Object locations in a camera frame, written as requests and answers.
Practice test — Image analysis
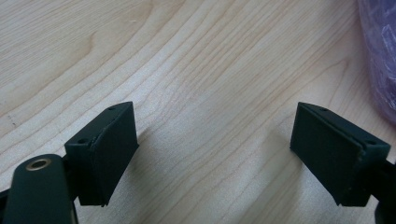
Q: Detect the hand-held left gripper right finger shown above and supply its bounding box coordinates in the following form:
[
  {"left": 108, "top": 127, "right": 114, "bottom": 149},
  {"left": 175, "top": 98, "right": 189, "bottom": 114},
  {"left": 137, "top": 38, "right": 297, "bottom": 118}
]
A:
[{"left": 290, "top": 102, "right": 391, "bottom": 207}]

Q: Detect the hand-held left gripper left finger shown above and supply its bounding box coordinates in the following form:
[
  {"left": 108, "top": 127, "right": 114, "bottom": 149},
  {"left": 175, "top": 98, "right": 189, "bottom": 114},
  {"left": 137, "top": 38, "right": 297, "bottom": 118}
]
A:
[{"left": 64, "top": 101, "right": 139, "bottom": 207}]

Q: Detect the purple plastic bag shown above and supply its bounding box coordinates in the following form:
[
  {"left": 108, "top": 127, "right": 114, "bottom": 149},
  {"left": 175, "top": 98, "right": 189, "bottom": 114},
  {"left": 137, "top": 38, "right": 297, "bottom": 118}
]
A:
[{"left": 357, "top": 0, "right": 396, "bottom": 125}]

